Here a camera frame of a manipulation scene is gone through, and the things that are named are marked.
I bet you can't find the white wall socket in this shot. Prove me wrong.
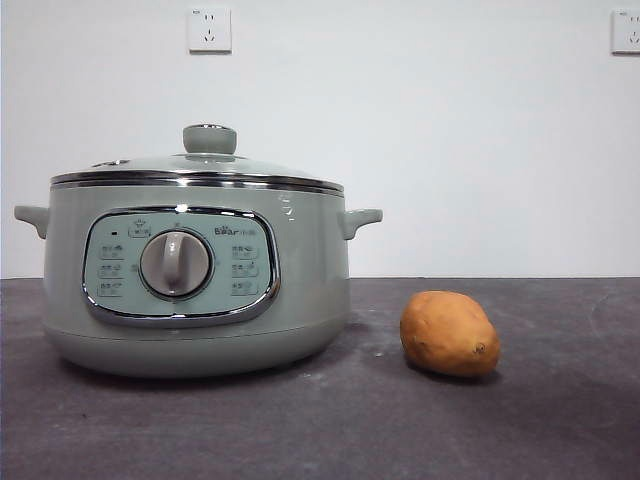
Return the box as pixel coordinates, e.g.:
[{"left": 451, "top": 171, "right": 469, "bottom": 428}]
[
  {"left": 610, "top": 9, "right": 640, "bottom": 57},
  {"left": 188, "top": 6, "right": 234, "bottom": 56}
]

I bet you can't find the brown potato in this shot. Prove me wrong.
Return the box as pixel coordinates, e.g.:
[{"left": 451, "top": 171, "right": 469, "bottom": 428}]
[{"left": 399, "top": 290, "right": 502, "bottom": 379}]

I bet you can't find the pale green electric pot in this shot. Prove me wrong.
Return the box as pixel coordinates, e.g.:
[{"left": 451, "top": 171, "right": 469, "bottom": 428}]
[{"left": 13, "top": 175, "right": 385, "bottom": 379}]

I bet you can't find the glass lid with green knob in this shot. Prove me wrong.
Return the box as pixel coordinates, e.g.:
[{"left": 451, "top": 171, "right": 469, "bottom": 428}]
[{"left": 49, "top": 123, "right": 346, "bottom": 194}]

